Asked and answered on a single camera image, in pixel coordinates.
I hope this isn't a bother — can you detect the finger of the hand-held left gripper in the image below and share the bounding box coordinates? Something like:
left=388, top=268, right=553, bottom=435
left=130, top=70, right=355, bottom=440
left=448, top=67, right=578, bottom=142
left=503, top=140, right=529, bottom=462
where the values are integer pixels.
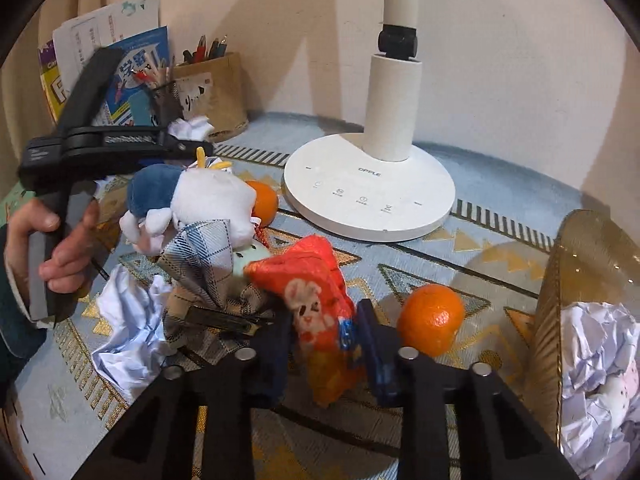
left=162, top=131, right=216, bottom=159

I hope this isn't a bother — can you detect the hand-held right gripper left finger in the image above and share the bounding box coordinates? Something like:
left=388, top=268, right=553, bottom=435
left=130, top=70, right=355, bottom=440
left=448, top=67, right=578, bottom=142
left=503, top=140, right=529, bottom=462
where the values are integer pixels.
left=75, top=311, right=297, bottom=480

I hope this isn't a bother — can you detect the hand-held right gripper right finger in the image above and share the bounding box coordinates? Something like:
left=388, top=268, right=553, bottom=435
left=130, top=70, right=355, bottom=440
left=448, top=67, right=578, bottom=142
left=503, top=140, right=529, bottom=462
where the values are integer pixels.
left=355, top=299, right=576, bottom=480

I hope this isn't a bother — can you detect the single white paper wad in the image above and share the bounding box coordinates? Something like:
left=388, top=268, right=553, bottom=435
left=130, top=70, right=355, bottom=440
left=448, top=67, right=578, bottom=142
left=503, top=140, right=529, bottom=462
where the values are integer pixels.
left=167, top=115, right=214, bottom=142

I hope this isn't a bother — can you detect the orange red snack packet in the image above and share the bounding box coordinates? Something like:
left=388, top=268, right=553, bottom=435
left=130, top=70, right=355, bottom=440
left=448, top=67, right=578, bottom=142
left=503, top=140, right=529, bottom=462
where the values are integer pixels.
left=244, top=233, right=369, bottom=407

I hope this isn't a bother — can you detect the wicker basket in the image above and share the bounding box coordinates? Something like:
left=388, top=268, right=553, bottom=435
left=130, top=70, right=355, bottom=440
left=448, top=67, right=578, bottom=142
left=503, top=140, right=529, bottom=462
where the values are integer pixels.
left=529, top=208, right=640, bottom=480

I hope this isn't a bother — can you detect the pile of paper balls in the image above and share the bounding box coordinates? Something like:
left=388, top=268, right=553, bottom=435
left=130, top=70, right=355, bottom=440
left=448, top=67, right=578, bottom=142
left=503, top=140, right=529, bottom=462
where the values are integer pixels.
left=559, top=301, right=640, bottom=480

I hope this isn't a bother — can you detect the three-ball pastel plush skewer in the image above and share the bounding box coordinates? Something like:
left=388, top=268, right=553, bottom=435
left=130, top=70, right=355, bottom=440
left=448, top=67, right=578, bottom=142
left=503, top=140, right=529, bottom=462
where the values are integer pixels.
left=584, top=360, right=640, bottom=429

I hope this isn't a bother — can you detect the person's left forearm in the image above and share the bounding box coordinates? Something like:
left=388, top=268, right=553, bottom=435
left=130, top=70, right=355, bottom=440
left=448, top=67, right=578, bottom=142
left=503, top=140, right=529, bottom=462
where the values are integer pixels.
left=0, top=225, right=49, bottom=402

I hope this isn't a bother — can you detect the person's left hand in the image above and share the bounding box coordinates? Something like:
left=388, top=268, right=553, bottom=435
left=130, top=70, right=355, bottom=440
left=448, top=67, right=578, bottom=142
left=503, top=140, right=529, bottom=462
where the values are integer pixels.
left=5, top=201, right=102, bottom=296

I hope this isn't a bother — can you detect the black mesh pen holder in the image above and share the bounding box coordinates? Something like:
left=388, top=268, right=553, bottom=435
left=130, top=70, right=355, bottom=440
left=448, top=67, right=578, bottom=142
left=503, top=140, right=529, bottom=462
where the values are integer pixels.
left=149, top=79, right=187, bottom=129

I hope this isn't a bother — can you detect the white and blue plush toy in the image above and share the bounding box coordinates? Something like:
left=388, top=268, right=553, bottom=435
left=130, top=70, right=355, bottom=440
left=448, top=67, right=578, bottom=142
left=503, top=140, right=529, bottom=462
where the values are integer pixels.
left=119, top=147, right=259, bottom=257

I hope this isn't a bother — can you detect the bamboo pen holder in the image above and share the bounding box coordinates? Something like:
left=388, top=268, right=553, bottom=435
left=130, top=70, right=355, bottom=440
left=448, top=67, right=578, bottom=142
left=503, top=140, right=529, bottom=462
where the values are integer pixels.
left=172, top=52, right=250, bottom=144

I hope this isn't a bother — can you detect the orange mandarin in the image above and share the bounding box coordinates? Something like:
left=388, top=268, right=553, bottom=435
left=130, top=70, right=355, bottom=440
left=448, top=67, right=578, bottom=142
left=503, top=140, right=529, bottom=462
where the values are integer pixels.
left=245, top=180, right=280, bottom=226
left=396, top=283, right=467, bottom=359

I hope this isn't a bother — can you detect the black clip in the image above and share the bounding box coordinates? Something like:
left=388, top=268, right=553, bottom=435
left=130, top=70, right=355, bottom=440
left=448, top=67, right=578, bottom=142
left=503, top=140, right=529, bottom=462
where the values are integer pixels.
left=184, top=305, right=274, bottom=337

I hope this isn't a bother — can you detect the bunch of pale pens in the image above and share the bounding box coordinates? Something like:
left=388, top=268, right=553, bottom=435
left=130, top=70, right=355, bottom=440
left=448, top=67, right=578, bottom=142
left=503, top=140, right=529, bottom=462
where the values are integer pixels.
left=131, top=61, right=174, bottom=92

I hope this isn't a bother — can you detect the bunch of red black pens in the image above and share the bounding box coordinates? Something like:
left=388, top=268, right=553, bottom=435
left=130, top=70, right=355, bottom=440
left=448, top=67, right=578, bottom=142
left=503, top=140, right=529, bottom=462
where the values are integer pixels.
left=181, top=34, right=230, bottom=66

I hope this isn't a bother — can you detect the blue boxed book set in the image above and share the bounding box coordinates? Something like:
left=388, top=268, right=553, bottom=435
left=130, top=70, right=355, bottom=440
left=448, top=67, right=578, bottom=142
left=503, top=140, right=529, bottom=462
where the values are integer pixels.
left=91, top=25, right=170, bottom=129

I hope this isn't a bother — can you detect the round-faced pastel plush toy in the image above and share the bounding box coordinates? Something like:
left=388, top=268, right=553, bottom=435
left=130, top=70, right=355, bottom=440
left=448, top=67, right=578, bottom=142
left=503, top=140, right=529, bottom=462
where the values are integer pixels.
left=233, top=240, right=273, bottom=279

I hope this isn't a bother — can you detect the blue plaid cloth pouch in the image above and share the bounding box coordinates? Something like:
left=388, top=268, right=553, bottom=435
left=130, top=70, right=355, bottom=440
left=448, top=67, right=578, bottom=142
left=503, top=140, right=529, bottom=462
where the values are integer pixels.
left=156, top=219, right=277, bottom=357

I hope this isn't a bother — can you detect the row of upright books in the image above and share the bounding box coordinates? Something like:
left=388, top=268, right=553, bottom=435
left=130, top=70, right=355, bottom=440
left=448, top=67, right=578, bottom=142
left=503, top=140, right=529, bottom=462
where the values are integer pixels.
left=38, top=0, right=162, bottom=125

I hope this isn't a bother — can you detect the patterned woven mat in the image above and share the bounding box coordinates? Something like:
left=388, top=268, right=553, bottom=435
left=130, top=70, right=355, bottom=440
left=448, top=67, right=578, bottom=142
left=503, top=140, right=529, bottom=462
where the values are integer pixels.
left=9, top=111, right=587, bottom=480

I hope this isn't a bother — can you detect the loose crumpled white paper wad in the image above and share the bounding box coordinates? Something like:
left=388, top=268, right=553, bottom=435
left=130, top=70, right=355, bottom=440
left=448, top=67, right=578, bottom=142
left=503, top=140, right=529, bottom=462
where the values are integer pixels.
left=91, top=263, right=174, bottom=397

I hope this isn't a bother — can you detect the white desk lamp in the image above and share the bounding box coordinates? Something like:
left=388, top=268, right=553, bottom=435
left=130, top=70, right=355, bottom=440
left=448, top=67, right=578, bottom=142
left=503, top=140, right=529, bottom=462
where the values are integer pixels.
left=282, top=0, right=457, bottom=244

